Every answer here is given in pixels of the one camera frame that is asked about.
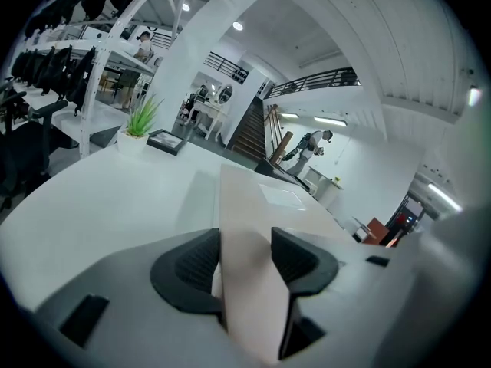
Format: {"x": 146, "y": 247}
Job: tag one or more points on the tube ceiling light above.
{"x": 330, "y": 120}
{"x": 445, "y": 197}

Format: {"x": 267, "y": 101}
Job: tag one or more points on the white cabinet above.
{"x": 326, "y": 188}

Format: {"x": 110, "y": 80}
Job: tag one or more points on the black office chair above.
{"x": 27, "y": 144}

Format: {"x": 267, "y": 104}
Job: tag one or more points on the brown wooden staircase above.
{"x": 251, "y": 132}

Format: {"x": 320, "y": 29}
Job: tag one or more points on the black balcony railing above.
{"x": 226, "y": 67}
{"x": 314, "y": 79}

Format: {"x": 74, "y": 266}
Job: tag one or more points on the round ceiling light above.
{"x": 186, "y": 7}
{"x": 238, "y": 25}

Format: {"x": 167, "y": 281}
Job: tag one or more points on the green plant in white pot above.
{"x": 139, "y": 129}

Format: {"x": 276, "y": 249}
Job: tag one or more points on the white metal shelf rack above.
{"x": 100, "y": 71}

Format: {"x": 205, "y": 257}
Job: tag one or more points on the beige item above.
{"x": 249, "y": 213}

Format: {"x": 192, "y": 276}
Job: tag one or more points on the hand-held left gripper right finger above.
{"x": 333, "y": 305}

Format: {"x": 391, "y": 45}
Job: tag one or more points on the black picture frame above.
{"x": 165, "y": 141}

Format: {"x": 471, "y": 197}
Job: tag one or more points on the white vanity table with mirror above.
{"x": 211, "y": 109}

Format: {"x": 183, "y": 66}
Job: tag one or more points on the brown wooden board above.
{"x": 377, "y": 229}

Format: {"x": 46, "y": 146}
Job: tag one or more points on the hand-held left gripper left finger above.
{"x": 126, "y": 313}

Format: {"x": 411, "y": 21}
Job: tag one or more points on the wooden stair post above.
{"x": 282, "y": 148}

